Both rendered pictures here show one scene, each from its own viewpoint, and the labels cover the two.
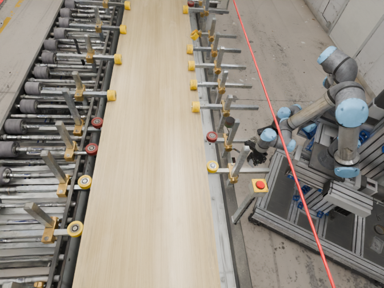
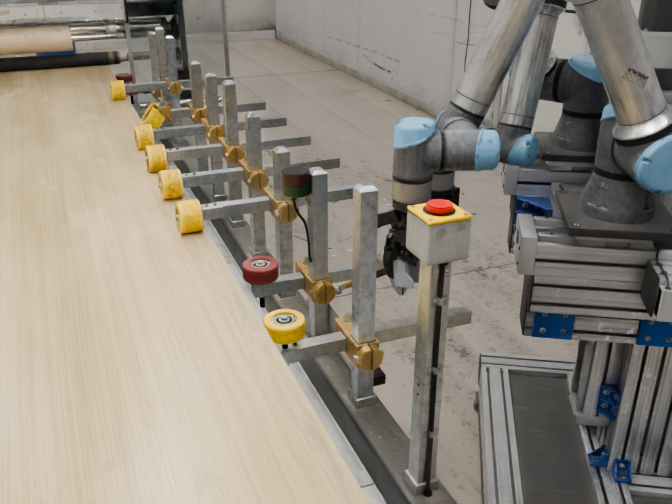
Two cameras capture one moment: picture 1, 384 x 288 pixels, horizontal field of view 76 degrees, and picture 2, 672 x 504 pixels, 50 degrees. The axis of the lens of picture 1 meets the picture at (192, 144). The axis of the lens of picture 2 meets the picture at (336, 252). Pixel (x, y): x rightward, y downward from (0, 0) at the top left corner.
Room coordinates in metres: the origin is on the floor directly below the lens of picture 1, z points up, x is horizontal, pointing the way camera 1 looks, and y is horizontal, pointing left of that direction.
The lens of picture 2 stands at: (-0.33, -0.05, 1.61)
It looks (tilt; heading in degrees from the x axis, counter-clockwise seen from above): 25 degrees down; 350
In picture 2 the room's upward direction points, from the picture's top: straight up
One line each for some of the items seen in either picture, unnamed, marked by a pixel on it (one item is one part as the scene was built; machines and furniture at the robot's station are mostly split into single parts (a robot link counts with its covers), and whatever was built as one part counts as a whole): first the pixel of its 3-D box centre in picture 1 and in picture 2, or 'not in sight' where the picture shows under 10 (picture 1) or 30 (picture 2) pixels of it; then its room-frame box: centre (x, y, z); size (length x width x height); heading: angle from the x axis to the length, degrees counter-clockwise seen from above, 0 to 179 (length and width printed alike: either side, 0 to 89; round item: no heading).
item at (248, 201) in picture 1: (244, 207); (428, 379); (0.59, -0.37, 0.93); 0.05 x 0.04 x 0.45; 12
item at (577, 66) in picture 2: not in sight; (586, 82); (1.44, -1.04, 1.21); 0.13 x 0.12 x 0.14; 40
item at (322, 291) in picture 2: (227, 142); (313, 281); (1.12, -0.26, 0.85); 0.13 x 0.06 x 0.05; 12
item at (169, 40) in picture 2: (206, 14); (174, 93); (2.81, 0.09, 0.92); 0.03 x 0.03 x 0.48; 12
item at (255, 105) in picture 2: (218, 35); (218, 109); (2.38, -0.08, 0.95); 0.36 x 0.03 x 0.03; 102
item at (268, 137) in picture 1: (267, 138); (415, 149); (0.91, -0.42, 1.22); 0.09 x 0.08 x 0.11; 81
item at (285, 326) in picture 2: (211, 169); (284, 342); (0.86, -0.16, 0.85); 0.08 x 0.08 x 0.11
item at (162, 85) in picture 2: (207, 10); (176, 83); (2.85, 0.08, 0.95); 0.50 x 0.04 x 0.04; 102
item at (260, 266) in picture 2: (211, 139); (261, 284); (1.11, -0.13, 0.85); 0.08 x 0.08 x 0.11
